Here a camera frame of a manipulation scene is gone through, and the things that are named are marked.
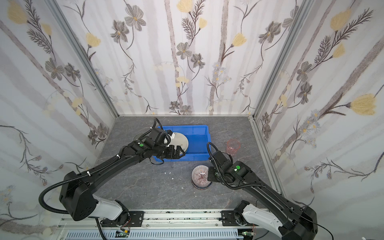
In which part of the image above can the purple striped top bowl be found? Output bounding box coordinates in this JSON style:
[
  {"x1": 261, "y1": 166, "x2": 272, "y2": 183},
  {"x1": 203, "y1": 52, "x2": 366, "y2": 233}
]
[{"x1": 191, "y1": 165, "x2": 212, "y2": 190}]

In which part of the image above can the cream plum blossom plate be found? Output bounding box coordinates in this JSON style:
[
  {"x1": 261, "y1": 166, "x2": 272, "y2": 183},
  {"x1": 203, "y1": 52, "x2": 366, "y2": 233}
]
[{"x1": 170, "y1": 133, "x2": 189, "y2": 152}]

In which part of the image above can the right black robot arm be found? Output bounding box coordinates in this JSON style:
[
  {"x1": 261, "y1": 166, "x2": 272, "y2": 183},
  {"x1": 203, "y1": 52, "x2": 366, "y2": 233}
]
[{"x1": 207, "y1": 142, "x2": 318, "y2": 240}]

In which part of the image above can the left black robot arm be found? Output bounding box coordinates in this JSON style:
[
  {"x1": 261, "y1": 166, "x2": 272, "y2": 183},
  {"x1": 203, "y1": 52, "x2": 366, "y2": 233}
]
[{"x1": 38, "y1": 119, "x2": 188, "y2": 226}]

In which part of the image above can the blue plastic bin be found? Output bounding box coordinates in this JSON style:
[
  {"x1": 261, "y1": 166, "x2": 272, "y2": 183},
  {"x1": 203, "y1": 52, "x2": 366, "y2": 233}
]
[{"x1": 163, "y1": 125, "x2": 211, "y2": 162}]

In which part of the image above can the pink glass cup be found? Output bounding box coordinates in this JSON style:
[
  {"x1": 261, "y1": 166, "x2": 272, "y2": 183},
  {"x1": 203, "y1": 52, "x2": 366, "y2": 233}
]
[{"x1": 227, "y1": 139, "x2": 241, "y2": 155}]

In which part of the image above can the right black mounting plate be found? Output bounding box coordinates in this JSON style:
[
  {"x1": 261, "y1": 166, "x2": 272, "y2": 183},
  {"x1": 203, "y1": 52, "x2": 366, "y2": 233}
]
[{"x1": 220, "y1": 210, "x2": 250, "y2": 227}]

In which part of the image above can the black mounting plate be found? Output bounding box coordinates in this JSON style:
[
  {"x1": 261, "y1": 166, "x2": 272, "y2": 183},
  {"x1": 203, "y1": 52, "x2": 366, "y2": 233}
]
[
  {"x1": 220, "y1": 210, "x2": 250, "y2": 227},
  {"x1": 100, "y1": 211, "x2": 145, "y2": 228}
]

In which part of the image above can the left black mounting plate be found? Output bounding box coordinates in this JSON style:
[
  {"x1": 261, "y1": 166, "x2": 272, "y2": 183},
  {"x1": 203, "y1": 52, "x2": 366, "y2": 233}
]
[{"x1": 100, "y1": 211, "x2": 145, "y2": 228}]

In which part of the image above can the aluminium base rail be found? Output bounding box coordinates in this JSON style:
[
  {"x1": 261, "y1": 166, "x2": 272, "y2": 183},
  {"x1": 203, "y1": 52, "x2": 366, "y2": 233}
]
[{"x1": 55, "y1": 208, "x2": 310, "y2": 240}]

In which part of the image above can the white slotted cable duct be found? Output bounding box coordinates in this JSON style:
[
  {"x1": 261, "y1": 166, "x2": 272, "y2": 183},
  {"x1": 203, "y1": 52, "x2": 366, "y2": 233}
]
[{"x1": 64, "y1": 229, "x2": 244, "y2": 240}]

